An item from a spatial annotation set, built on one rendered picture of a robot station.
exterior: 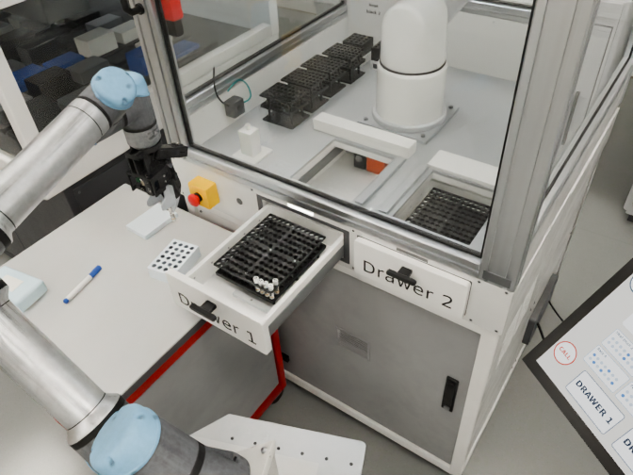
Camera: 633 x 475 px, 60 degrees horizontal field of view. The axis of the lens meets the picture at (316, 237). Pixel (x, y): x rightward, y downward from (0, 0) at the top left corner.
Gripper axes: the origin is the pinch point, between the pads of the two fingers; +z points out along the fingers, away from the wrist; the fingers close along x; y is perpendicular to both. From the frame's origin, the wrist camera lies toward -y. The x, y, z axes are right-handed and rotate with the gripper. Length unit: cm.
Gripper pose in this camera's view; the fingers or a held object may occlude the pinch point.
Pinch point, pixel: (170, 204)
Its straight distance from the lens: 143.4
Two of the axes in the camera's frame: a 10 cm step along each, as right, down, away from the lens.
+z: 0.5, 7.4, 6.7
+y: -4.1, 6.3, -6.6
